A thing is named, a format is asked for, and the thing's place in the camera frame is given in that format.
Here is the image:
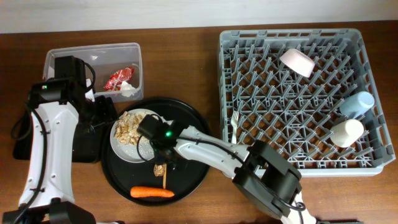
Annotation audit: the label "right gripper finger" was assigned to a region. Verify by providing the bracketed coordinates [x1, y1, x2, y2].
[154, 148, 174, 165]
[172, 157, 188, 170]

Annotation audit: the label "red snack wrapper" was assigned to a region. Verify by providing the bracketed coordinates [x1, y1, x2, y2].
[104, 67, 134, 91]

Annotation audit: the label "white tissue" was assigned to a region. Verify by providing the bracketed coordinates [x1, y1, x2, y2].
[119, 81, 137, 98]

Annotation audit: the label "white plastic fork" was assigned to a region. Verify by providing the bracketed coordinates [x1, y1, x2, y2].
[231, 111, 239, 144]

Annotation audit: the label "pink bowl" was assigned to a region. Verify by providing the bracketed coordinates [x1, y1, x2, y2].
[279, 49, 315, 78]

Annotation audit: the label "cream white cup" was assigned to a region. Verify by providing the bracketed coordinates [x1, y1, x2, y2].
[330, 119, 364, 147]

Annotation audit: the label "light blue cup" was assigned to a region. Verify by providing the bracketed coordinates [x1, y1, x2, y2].
[339, 91, 375, 119]

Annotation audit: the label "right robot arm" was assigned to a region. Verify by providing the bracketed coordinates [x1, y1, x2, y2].
[137, 115, 317, 223]

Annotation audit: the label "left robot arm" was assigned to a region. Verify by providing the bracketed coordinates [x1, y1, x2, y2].
[2, 56, 117, 223]

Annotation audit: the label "grey dishwasher rack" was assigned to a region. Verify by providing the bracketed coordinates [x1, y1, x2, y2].
[218, 29, 396, 177]

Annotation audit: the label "wooden chopstick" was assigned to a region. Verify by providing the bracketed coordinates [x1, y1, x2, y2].
[162, 163, 167, 189]

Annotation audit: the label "brown walnut shell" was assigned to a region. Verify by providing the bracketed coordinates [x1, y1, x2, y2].
[154, 164, 167, 177]

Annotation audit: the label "cooked rice pile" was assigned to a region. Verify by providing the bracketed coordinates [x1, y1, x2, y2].
[133, 111, 162, 156]

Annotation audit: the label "peanut shells pile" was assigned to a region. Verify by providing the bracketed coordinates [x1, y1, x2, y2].
[114, 111, 147, 146]

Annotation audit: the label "grey plate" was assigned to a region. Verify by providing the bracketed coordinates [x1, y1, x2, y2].
[109, 109, 146, 163]

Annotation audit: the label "round black serving tray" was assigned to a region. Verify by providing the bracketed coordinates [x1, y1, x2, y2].
[101, 97, 211, 207]

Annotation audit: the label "black rectangular tray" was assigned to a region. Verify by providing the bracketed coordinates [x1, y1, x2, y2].
[13, 112, 113, 163]

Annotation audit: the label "clear plastic bin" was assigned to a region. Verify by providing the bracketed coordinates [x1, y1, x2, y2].
[43, 42, 144, 103]

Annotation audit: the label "orange carrot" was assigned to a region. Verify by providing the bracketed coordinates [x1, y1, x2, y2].
[130, 186, 175, 198]

